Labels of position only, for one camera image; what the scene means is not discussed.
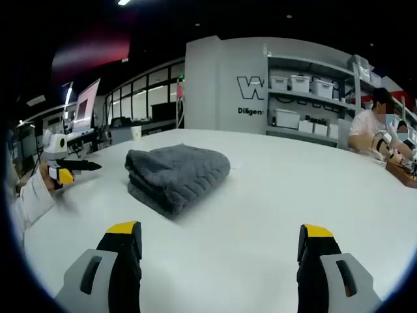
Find grey towel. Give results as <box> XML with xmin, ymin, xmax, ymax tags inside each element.
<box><xmin>124</xmin><ymin>142</ymin><xmax>231</xmax><ymax>220</ymax></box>

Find person's left hand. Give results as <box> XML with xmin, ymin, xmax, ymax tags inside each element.
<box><xmin>39</xmin><ymin>165</ymin><xmax>63</xmax><ymax>193</ymax></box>

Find grey standing desk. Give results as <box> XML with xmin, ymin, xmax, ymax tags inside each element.
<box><xmin>63</xmin><ymin>128</ymin><xmax>96</xmax><ymax>143</ymax></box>

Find cabinet with label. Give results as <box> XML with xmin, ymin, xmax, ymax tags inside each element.
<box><xmin>110</xmin><ymin>127</ymin><xmax>134</xmax><ymax>144</ymax></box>

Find large display screen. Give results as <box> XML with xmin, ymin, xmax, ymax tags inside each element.
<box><xmin>72</xmin><ymin>78</ymin><xmax>101</xmax><ymax>131</ymax></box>

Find white lamp bar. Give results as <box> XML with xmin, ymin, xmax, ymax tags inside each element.
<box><xmin>63</xmin><ymin>81</ymin><xmax>74</xmax><ymax>108</ymax></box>

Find black monitor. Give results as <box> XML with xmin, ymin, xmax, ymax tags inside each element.
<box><xmin>151</xmin><ymin>102</ymin><xmax>179</xmax><ymax>122</ymax></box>

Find brown wooden box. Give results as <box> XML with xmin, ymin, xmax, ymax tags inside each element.
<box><xmin>386</xmin><ymin>161</ymin><xmax>417</xmax><ymax>188</ymax></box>

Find large white storage bin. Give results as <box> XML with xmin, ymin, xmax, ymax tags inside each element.
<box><xmin>272</xmin><ymin>109</ymin><xmax>300</xmax><ymax>130</ymax></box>

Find grey metal shelf rack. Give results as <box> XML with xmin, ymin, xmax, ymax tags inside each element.
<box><xmin>265</xmin><ymin>53</ymin><xmax>375</xmax><ymax>147</ymax></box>

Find stacked clear bins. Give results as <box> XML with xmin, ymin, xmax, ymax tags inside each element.
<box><xmin>351</xmin><ymin>55</ymin><xmax>372</xmax><ymax>82</ymax></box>

